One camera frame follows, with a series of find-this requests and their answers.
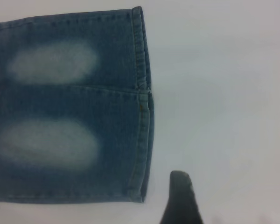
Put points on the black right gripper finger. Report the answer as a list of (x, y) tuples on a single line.
[(180, 203)]

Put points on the blue denim jeans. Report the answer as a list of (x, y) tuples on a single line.
[(60, 107)]

